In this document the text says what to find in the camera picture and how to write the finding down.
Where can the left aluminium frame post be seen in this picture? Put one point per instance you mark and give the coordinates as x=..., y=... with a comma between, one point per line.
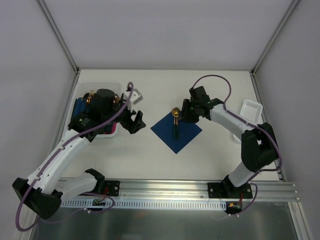
x=57, y=33

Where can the gold spoons in bin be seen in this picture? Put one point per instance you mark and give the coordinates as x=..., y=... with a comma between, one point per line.
x=101, y=98

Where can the aluminium frame post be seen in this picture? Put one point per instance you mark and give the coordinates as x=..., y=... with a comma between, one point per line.
x=57, y=33
x=276, y=33

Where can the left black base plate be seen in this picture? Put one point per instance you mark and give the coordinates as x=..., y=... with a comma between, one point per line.
x=111, y=188

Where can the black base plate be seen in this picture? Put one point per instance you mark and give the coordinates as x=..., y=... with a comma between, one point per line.
x=218, y=190
x=111, y=188

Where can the dark blue paper napkin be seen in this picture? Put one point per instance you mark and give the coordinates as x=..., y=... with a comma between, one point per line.
x=164, y=130

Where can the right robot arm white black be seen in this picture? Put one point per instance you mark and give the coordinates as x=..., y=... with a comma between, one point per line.
x=258, y=143

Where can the white plastic bin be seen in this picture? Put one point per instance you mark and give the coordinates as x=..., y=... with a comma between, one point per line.
x=85, y=87

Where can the aluminium mounting rail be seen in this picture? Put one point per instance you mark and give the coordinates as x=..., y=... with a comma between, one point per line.
x=152, y=189

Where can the rolled blue napkin bundles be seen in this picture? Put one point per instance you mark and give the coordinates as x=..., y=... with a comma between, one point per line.
x=80, y=106

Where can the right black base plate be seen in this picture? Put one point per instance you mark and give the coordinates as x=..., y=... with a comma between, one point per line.
x=218, y=190

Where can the white slotted cable duct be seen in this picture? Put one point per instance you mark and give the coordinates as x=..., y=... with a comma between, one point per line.
x=149, y=204

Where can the gold spoon green handle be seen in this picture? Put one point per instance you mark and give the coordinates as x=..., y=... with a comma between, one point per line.
x=173, y=123

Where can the white perforated cutlery tray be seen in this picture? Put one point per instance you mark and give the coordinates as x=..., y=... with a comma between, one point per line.
x=251, y=111

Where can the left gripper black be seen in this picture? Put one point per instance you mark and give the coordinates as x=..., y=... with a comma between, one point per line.
x=129, y=119

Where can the gold fork green handle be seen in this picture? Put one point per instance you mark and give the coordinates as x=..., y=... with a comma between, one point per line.
x=176, y=120

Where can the right aluminium frame post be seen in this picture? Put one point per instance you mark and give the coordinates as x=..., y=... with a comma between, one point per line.
x=276, y=33

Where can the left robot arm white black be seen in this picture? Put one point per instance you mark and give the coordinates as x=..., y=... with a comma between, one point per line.
x=41, y=190

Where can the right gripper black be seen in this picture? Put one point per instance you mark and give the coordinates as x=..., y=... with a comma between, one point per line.
x=188, y=113

